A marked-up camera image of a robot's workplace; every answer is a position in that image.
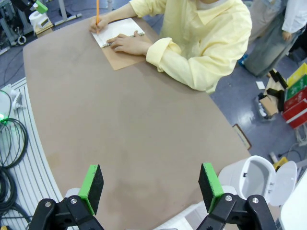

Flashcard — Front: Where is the green-black finger of the left gripper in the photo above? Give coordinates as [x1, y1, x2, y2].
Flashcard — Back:
[31, 0, 48, 14]

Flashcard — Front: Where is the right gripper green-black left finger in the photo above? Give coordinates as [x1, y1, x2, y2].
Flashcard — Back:
[30, 164, 106, 230]

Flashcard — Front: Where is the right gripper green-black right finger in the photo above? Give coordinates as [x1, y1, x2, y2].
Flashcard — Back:
[196, 162, 279, 230]

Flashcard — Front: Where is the yellow pencil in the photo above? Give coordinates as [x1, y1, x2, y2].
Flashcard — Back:
[95, 0, 101, 34]

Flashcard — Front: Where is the spiral notebook brown cover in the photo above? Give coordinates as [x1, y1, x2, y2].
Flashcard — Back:
[91, 18, 154, 71]

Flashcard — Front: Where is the person's left forearm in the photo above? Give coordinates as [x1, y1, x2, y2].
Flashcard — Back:
[145, 37, 216, 94]

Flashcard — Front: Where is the person's right forearm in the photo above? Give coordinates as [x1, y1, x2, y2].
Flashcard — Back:
[105, 2, 144, 24]

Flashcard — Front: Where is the person's right hand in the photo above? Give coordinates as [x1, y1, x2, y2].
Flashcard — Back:
[89, 15, 112, 34]

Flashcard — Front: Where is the person's left hand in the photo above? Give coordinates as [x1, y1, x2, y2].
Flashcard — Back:
[107, 30, 151, 56]

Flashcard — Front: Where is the white tape roll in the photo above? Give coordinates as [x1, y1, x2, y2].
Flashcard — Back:
[28, 11, 43, 24]

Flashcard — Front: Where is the small white timer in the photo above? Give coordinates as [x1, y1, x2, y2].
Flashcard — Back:
[37, 16, 50, 28]

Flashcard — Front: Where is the white table with metal legs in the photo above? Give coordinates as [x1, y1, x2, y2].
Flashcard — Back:
[54, 0, 83, 26]

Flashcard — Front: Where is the white round trash bin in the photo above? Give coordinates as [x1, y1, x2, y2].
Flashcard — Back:
[217, 155, 298, 207]

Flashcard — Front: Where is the small wooden board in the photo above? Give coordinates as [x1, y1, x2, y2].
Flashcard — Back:
[33, 21, 54, 36]

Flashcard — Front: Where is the white perforated plastic basket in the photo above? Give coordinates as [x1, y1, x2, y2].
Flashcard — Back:
[153, 201, 216, 230]

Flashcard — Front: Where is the grey slotted mounting plate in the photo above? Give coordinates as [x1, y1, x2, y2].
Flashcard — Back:
[0, 76, 65, 230]

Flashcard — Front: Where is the black foam block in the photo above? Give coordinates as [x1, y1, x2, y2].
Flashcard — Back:
[267, 68, 288, 113]

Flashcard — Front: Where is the yellow box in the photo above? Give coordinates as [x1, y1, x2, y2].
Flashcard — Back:
[286, 62, 307, 87]

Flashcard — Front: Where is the person in grey trousers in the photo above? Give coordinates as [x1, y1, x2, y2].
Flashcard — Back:
[243, 0, 307, 77]

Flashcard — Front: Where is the person in yellow shirt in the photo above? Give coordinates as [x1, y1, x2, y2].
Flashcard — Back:
[129, 0, 252, 94]

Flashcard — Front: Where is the bystander in beige trousers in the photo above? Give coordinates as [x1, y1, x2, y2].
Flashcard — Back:
[248, 0, 285, 45]

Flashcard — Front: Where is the aluminium frame rack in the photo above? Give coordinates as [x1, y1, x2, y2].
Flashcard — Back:
[0, 0, 32, 51]

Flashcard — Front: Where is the black cable coil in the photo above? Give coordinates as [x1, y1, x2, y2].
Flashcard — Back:
[0, 118, 29, 168]
[0, 165, 32, 230]

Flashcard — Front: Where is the white bracket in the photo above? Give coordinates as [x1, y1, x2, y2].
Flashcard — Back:
[7, 83, 26, 110]

